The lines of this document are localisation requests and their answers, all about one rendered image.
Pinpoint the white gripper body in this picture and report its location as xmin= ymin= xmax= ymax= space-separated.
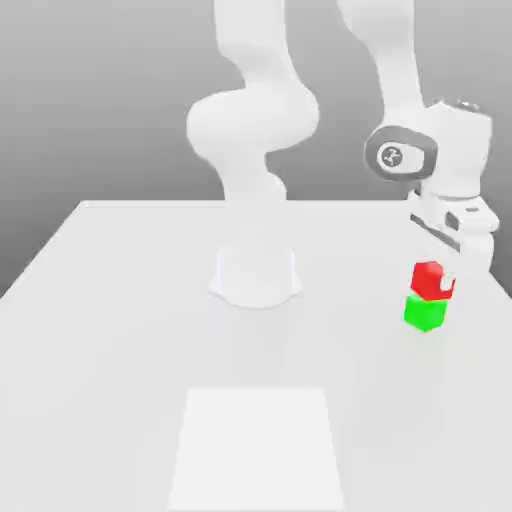
xmin=408 ymin=191 xmax=496 ymax=274

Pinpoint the small red cube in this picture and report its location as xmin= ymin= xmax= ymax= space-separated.
xmin=410 ymin=260 xmax=457 ymax=302

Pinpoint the small green cube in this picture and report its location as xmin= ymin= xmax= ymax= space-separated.
xmin=402 ymin=294 xmax=448 ymax=333

